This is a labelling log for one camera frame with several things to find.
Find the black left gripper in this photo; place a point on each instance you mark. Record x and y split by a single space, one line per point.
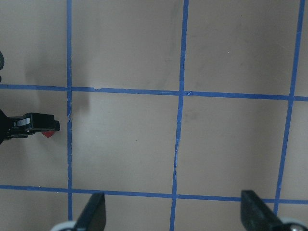
26 125

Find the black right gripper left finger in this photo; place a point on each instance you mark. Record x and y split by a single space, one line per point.
92 218

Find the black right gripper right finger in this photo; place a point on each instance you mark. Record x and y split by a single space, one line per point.
257 216

